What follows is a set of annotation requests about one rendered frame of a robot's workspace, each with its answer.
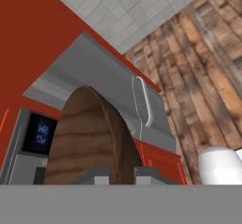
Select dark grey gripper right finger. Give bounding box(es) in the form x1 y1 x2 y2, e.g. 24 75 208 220
133 165 182 186

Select red cabinet run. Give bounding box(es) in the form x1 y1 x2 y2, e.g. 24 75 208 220
0 0 163 172

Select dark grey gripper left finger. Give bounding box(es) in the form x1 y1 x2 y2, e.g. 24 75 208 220
73 166 112 186

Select red cabinet with drawers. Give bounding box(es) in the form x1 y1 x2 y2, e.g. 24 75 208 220
133 137 187 185

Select brown wooden bowl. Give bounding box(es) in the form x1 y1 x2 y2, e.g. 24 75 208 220
43 84 144 185

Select white round container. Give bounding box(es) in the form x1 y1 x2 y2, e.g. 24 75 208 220
197 146 242 185

